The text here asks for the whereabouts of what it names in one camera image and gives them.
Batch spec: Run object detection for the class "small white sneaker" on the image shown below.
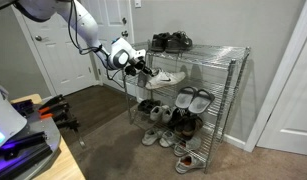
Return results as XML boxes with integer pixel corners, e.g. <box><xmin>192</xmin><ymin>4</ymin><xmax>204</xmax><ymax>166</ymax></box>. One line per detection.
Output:
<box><xmin>149</xmin><ymin>105</ymin><xmax>166</xmax><ymax>122</ymax></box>
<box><xmin>161</xmin><ymin>105</ymin><xmax>176</xmax><ymax>124</ymax></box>

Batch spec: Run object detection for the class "black sneaker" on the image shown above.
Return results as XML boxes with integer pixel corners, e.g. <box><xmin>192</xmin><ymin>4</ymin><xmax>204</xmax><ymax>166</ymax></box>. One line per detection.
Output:
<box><xmin>150</xmin><ymin>32</ymin><xmax>172</xmax><ymax>53</ymax></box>
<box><xmin>165</xmin><ymin>30</ymin><xmax>193</xmax><ymax>54</ymax></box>

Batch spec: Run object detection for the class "grey slide sandal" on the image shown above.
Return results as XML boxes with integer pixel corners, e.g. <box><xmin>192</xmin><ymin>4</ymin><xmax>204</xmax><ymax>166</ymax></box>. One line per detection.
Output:
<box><xmin>174</xmin><ymin>86</ymin><xmax>198</xmax><ymax>110</ymax></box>
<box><xmin>187</xmin><ymin>89</ymin><xmax>216</xmax><ymax>115</ymax></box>

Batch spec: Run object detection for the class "round metal base plate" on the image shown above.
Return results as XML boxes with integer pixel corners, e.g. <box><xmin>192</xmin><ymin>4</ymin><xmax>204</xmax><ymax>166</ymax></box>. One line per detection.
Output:
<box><xmin>0</xmin><ymin>103</ymin><xmax>62</xmax><ymax>180</ymax></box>

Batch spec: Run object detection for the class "dark brown shoe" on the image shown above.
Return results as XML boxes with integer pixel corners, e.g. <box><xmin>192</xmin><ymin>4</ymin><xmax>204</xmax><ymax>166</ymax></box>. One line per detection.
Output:
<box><xmin>167</xmin><ymin>108</ymin><xmax>191</xmax><ymax>136</ymax></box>
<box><xmin>181</xmin><ymin>114</ymin><xmax>205</xmax><ymax>141</ymax></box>

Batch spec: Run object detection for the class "light grey sneaker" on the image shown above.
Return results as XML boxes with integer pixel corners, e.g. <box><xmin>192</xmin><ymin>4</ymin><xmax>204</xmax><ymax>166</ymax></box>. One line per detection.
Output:
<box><xmin>158</xmin><ymin>130</ymin><xmax>178</xmax><ymax>148</ymax></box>
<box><xmin>141</xmin><ymin>128</ymin><xmax>163</xmax><ymax>147</ymax></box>

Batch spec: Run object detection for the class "white door beside rack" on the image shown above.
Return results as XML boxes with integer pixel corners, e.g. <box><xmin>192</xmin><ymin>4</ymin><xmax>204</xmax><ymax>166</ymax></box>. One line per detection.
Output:
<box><xmin>244</xmin><ymin>0</ymin><xmax>307</xmax><ymax>158</ymax></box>

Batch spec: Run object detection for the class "grey sneaker orange lining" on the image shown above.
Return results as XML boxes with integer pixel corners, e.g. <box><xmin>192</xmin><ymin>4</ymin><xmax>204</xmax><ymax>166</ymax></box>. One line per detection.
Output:
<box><xmin>173</xmin><ymin>135</ymin><xmax>202</xmax><ymax>158</ymax></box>
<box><xmin>175</xmin><ymin>154</ymin><xmax>206</xmax><ymax>175</ymax></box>

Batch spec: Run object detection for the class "black aluminium rail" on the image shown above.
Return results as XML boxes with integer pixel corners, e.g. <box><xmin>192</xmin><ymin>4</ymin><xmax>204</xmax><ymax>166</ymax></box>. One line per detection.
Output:
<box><xmin>0</xmin><ymin>131</ymin><xmax>54</xmax><ymax>179</ymax></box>
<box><xmin>11</xmin><ymin>99</ymin><xmax>34</xmax><ymax>118</ymax></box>

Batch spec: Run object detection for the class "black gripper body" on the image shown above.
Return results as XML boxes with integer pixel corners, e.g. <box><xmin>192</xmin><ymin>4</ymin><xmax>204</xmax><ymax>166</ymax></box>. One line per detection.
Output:
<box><xmin>124</xmin><ymin>58</ymin><xmax>148</xmax><ymax>77</ymax></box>

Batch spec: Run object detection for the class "white door with deadbolt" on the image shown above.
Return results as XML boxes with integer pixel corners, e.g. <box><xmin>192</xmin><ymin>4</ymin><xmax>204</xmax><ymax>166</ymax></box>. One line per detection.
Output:
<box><xmin>81</xmin><ymin>0</ymin><xmax>134</xmax><ymax>89</ymax></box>

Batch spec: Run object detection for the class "white panel door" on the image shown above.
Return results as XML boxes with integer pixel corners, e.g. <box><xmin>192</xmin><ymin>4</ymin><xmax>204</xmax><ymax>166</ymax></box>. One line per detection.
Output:
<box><xmin>12</xmin><ymin>6</ymin><xmax>97</xmax><ymax>98</ymax></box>

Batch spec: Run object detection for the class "chrome wire shoe rack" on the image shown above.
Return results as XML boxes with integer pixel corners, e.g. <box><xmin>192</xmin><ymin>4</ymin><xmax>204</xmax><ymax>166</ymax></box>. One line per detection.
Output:
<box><xmin>124</xmin><ymin>41</ymin><xmax>252</xmax><ymax>174</ymax></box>

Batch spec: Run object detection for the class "small dark shoe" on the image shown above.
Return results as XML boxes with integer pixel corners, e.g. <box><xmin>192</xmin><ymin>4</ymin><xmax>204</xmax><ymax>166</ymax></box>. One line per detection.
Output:
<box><xmin>137</xmin><ymin>99</ymin><xmax>153</xmax><ymax>114</ymax></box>
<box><xmin>147</xmin><ymin>99</ymin><xmax>162</xmax><ymax>113</ymax></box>

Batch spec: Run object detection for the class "black orange clamp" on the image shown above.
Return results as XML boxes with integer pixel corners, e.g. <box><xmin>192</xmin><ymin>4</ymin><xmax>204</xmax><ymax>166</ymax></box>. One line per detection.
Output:
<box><xmin>39</xmin><ymin>94</ymin><xmax>65</xmax><ymax>108</ymax></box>
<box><xmin>42</xmin><ymin>113</ymin><xmax>87</xmax><ymax>149</ymax></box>
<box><xmin>37</xmin><ymin>102</ymin><xmax>71</xmax><ymax>118</ymax></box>

